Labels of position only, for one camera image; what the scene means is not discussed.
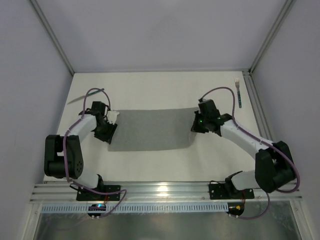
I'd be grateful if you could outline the grey cloth napkin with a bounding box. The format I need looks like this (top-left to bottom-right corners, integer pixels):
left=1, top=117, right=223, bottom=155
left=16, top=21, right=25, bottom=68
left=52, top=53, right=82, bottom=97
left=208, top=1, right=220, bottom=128
left=108, top=107, right=197, bottom=152

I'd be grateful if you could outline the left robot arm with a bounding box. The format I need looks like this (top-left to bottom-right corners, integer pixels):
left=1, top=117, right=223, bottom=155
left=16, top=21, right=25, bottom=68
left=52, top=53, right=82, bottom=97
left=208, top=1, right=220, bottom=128
left=44, top=101, right=120, bottom=193

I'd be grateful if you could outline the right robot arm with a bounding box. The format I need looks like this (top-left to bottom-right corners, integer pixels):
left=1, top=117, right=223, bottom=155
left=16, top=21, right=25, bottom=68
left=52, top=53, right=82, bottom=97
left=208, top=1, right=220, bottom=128
left=191, top=99, right=300, bottom=193

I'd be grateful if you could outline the left controller board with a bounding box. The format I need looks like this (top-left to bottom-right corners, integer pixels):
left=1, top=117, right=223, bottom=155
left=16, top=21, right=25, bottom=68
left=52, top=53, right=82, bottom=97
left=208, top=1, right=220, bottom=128
left=87, top=203, right=107, bottom=220

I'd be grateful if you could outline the controller board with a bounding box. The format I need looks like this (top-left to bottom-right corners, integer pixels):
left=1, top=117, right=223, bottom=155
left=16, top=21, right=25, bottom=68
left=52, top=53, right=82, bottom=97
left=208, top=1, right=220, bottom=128
left=87, top=203, right=107, bottom=220
left=226, top=202, right=245, bottom=218

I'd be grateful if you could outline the right controller board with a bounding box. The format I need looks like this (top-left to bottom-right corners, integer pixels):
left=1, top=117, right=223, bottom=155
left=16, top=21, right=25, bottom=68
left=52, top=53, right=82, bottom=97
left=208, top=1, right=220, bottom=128
left=226, top=202, right=245, bottom=218

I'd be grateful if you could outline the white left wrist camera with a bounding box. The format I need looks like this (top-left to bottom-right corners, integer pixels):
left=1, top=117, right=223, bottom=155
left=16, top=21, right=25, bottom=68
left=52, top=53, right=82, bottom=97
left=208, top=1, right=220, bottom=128
left=106, top=110, right=120, bottom=125

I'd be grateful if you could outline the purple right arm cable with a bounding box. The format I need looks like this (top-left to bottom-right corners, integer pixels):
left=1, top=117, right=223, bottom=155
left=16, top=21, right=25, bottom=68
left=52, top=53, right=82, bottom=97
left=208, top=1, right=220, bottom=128
left=198, top=86, right=301, bottom=220

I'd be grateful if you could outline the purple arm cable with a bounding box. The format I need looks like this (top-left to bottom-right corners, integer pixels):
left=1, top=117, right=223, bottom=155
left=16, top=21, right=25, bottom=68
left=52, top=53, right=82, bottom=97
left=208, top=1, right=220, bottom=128
left=63, top=87, right=128, bottom=220
left=198, top=86, right=301, bottom=220

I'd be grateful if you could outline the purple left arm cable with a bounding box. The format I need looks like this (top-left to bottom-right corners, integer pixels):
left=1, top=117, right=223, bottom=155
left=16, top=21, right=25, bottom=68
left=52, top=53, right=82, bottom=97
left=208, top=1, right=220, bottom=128
left=63, top=87, right=128, bottom=220

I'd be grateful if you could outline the knife with green handle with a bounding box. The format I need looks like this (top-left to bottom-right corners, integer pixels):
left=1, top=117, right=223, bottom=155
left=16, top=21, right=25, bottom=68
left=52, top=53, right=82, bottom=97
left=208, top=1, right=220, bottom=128
left=67, top=88, right=105, bottom=105

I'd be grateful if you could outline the fork with green handle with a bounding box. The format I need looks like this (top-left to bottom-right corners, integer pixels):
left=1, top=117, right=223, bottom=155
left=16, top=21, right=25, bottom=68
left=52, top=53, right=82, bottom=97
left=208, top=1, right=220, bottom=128
left=234, top=78, right=242, bottom=109

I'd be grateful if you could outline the aluminium right side rail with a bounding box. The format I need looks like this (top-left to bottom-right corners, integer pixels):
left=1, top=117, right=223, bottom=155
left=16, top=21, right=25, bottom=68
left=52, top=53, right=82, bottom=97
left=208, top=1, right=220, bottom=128
left=242, top=69, right=274, bottom=140

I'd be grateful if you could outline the aluminium rail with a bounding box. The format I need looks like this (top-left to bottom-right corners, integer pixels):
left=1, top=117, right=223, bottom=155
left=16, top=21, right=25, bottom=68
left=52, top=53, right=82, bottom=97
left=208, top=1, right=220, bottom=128
left=29, top=181, right=303, bottom=203
left=242, top=69, right=274, bottom=140

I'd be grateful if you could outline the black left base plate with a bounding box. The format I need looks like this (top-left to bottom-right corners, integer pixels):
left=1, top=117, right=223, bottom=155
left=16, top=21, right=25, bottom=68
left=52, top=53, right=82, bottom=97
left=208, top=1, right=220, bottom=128
left=76, top=184, right=121, bottom=202

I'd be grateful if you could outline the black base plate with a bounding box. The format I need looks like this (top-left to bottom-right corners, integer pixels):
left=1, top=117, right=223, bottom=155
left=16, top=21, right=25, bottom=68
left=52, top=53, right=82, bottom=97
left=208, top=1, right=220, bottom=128
left=76, top=184, right=121, bottom=202
left=208, top=180, right=255, bottom=200

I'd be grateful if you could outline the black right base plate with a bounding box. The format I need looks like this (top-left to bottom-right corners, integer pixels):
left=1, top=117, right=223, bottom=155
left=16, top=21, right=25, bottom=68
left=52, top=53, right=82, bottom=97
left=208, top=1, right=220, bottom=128
left=208, top=180, right=255, bottom=200

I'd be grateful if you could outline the slotted grey cable duct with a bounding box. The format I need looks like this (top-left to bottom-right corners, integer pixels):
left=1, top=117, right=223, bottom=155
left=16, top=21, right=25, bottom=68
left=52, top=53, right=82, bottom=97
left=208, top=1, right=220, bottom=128
left=40, top=202, right=228, bottom=214

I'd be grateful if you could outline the aluminium front rail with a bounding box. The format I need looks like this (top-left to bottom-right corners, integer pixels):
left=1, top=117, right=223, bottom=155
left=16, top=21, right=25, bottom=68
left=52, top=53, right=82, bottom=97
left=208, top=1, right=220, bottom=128
left=29, top=181, right=303, bottom=203

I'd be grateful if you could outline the left corner frame post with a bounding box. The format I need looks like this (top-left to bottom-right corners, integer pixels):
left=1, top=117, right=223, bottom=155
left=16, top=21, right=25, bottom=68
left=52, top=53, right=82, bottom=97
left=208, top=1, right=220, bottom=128
left=28, top=0, right=76, bottom=76

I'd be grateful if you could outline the corner frame post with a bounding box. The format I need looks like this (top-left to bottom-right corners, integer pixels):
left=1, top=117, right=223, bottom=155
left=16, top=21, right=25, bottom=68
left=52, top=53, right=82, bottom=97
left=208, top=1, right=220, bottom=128
left=28, top=0, right=76, bottom=76
left=248, top=0, right=296, bottom=75

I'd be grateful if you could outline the right corner frame post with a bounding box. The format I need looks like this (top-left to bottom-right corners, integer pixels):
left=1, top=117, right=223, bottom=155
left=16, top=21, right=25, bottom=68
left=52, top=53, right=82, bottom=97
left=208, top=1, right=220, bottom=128
left=248, top=0, right=296, bottom=75

